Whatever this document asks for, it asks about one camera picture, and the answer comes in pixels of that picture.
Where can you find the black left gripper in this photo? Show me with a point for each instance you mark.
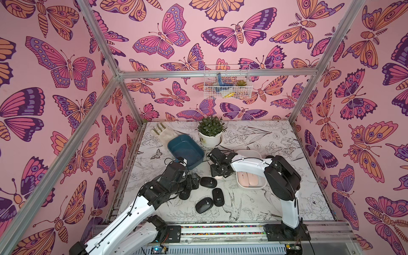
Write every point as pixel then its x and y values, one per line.
pixel 195 183

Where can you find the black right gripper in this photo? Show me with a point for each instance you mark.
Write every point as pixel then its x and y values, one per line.
pixel 218 166

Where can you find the white storage box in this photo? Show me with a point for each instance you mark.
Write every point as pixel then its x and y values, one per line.
pixel 252 153

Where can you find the teal storage box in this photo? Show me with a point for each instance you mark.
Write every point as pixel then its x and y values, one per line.
pixel 184 146

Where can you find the pink mouse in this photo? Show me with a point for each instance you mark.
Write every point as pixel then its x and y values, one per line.
pixel 253 180
pixel 243 179

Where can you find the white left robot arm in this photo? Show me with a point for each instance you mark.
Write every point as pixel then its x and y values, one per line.
pixel 137 226

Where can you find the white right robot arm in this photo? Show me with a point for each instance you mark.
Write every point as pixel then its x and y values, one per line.
pixel 272 171

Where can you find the black mouse bottom front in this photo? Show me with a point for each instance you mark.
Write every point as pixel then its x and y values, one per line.
pixel 204 205

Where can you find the potted green plant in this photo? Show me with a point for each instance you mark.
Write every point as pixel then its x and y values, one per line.
pixel 210 131

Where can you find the beige work glove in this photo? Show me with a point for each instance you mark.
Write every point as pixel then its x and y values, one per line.
pixel 163 133

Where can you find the blue toy in basket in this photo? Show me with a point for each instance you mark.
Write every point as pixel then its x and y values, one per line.
pixel 221 84

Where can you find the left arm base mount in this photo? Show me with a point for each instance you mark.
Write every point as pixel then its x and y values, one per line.
pixel 163 232

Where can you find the white wire basket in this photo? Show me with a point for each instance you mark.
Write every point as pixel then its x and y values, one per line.
pixel 240 78

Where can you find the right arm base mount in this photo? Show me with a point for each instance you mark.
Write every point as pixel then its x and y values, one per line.
pixel 281 232

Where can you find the aluminium front rail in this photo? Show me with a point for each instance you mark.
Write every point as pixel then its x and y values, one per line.
pixel 320 231

